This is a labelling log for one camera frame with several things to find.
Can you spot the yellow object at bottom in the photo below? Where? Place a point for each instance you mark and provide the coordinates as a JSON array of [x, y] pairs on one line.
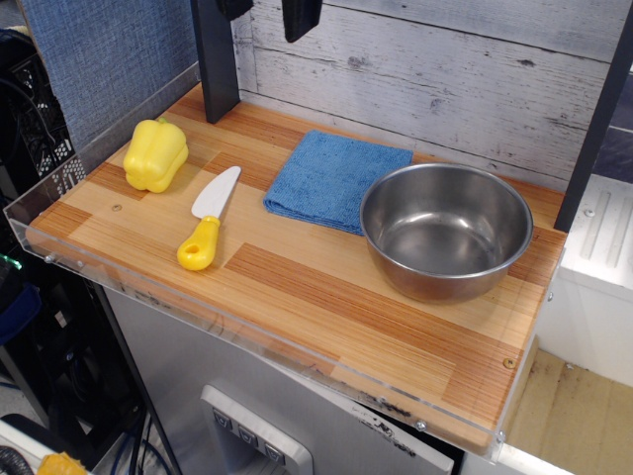
[[61, 464]]

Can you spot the stainless steel cabinet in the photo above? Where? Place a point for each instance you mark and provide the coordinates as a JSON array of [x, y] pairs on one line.
[[202, 389]]

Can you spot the yellow handled toy knife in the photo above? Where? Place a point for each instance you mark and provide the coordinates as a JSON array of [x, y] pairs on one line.
[[198, 250]]

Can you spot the white ridged appliance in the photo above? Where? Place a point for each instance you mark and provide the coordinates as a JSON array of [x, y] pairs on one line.
[[586, 318]]

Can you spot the grey dispenser button panel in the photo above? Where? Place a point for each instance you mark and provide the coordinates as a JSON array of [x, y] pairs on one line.
[[266, 449]]

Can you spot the clear acrylic table guard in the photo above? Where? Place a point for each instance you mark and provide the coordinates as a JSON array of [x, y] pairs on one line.
[[305, 297]]

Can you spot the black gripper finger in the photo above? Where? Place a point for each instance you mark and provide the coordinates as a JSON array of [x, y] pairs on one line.
[[299, 17], [233, 9]]

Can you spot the blue cloth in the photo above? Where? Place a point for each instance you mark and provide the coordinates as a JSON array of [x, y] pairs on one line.
[[326, 177]]

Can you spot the dark grey right post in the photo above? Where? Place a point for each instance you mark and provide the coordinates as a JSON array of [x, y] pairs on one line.
[[601, 118]]

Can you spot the yellow toy bell pepper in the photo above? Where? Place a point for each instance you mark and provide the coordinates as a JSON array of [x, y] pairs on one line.
[[157, 151]]

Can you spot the black plastic crate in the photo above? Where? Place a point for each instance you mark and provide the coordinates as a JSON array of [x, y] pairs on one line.
[[34, 135]]

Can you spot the blue fabric panel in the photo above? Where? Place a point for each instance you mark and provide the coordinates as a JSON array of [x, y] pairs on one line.
[[113, 63]]

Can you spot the metal bowl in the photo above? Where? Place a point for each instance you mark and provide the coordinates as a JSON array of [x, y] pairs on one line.
[[444, 233]]

